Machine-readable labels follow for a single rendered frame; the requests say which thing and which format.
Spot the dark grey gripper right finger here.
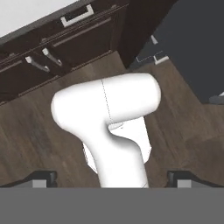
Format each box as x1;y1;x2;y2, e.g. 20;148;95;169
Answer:
165;170;224;188

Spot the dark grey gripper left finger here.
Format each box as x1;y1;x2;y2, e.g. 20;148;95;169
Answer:
0;170;59;188

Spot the dark brown cupboard door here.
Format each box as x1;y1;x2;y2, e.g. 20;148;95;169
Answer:
0;50;60;102
40;17;114;74

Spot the dark grey appliance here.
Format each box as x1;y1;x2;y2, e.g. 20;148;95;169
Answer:
128;0;224;105

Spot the dark brown drawer front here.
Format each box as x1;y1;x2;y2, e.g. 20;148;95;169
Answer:
0;0;130;56

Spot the white rounded post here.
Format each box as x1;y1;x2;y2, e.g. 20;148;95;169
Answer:
50;72;162;188

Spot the silver cupboard door handle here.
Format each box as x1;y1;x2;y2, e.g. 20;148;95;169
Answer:
41;47;63;67
24;55;51;74

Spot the silver drawer handle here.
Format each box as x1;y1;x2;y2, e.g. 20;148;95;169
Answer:
59;3;95;28

